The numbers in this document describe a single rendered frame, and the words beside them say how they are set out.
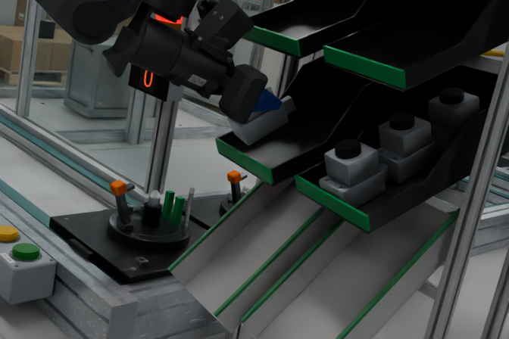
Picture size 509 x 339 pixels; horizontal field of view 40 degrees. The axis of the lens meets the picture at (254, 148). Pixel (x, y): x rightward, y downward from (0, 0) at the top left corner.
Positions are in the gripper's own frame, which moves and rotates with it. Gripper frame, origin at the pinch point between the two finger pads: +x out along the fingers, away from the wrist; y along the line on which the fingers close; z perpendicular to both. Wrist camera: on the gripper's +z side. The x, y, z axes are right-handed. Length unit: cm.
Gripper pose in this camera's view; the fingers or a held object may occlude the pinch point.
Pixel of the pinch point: (250, 89)
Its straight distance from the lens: 89.2
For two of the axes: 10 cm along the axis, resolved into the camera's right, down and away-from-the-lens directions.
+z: 4.6, -8.8, -1.5
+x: 7.8, 3.1, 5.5
